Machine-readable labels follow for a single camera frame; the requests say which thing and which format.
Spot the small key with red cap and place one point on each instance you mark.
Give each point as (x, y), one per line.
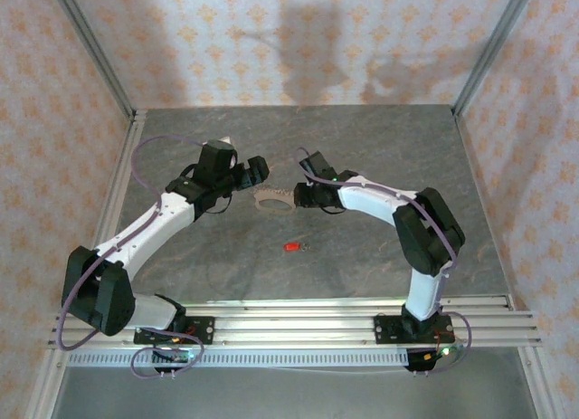
(291, 246)

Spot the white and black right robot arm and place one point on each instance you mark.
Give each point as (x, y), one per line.
(375, 202)

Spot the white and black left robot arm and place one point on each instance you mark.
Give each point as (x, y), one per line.
(149, 229)

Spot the black controller board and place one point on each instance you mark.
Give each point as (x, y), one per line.
(427, 358)
(178, 358)

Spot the aluminium side rail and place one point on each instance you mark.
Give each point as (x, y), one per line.
(123, 165)

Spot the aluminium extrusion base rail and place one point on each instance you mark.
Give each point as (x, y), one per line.
(294, 325)

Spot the aluminium frame post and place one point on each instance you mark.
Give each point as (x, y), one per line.
(97, 52)
(489, 52)

